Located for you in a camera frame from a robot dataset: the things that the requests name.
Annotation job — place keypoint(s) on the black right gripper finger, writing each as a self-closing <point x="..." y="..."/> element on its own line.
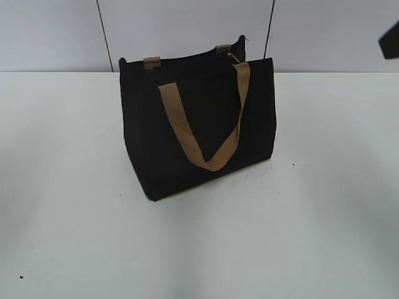
<point x="389" y="42"/>

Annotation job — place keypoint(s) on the silver carabiner zipper pull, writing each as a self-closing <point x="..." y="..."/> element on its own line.
<point x="233" y="58"/>

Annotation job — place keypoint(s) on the black tote bag tan handles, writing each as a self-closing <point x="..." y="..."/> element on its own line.
<point x="190" y="120"/>

